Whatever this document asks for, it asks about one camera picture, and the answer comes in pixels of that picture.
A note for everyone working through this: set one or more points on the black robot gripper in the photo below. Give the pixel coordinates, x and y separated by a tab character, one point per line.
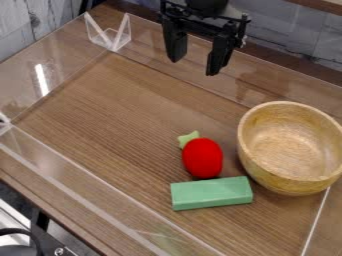
206	18

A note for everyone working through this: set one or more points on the red plush strawberry fruit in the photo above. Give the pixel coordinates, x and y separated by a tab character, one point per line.
202	155

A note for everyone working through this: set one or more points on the light wooden bowl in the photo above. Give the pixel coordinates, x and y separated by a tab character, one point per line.
290	147

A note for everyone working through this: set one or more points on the green rectangular block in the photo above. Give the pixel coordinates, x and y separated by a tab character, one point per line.
212	193

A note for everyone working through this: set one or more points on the clear acrylic corner bracket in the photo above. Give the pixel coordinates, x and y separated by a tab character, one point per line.
109	38

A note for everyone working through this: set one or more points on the clear acrylic table enclosure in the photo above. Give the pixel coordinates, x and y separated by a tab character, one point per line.
90	147

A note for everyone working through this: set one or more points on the black table leg mount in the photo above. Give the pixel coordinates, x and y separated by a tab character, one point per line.
57	241

